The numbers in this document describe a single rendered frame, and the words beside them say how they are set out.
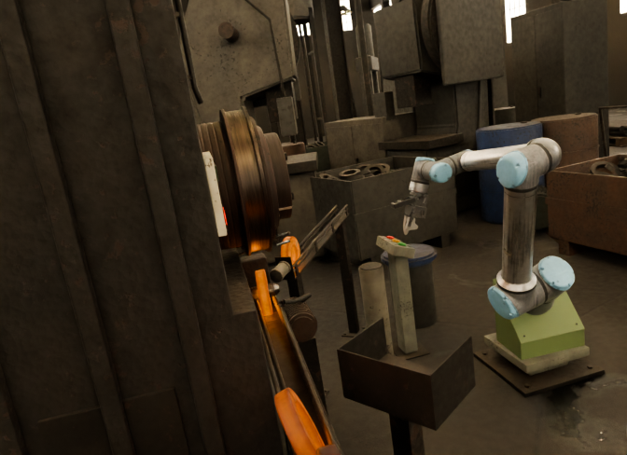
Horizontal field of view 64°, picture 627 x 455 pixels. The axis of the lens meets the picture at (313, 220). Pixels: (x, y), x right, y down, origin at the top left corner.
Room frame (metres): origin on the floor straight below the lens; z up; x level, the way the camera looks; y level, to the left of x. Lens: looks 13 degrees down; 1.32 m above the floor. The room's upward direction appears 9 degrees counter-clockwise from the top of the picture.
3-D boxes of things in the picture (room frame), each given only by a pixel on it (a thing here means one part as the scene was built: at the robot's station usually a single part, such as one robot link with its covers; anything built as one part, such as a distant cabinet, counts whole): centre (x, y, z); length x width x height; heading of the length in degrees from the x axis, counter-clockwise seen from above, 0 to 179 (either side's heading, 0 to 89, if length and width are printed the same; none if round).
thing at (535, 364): (2.09, -0.93, 0.10); 0.32 x 0.32 x 0.04; 12
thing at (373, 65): (10.72, -1.59, 1.39); 0.88 x 0.56 x 2.78; 161
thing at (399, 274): (2.40, -0.39, 0.31); 0.24 x 0.16 x 0.62; 11
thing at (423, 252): (2.75, -0.51, 0.21); 0.32 x 0.32 x 0.43
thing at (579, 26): (5.91, -3.06, 1.00); 0.80 x 0.63 x 2.00; 16
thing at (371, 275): (2.33, -0.24, 0.26); 0.12 x 0.12 x 0.52
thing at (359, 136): (5.97, -0.80, 0.55); 1.10 x 0.53 x 1.10; 31
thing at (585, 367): (2.09, -0.93, 0.04); 0.40 x 0.40 x 0.08; 12
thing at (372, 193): (4.24, -0.59, 0.39); 1.03 x 0.83 x 0.77; 116
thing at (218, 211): (1.23, 0.23, 1.15); 0.26 x 0.02 x 0.18; 11
